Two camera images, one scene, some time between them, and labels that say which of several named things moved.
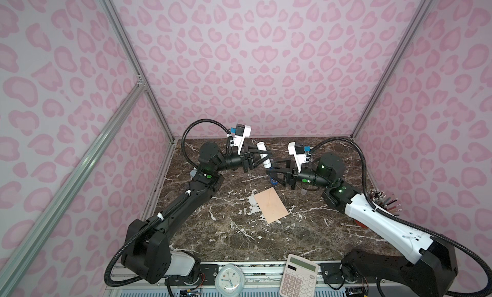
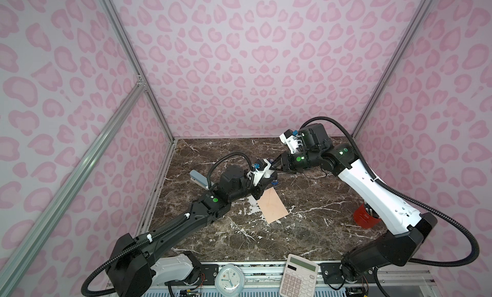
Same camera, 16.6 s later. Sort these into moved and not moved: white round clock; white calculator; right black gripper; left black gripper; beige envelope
Moved: right black gripper; left black gripper
Not moved: beige envelope; white calculator; white round clock
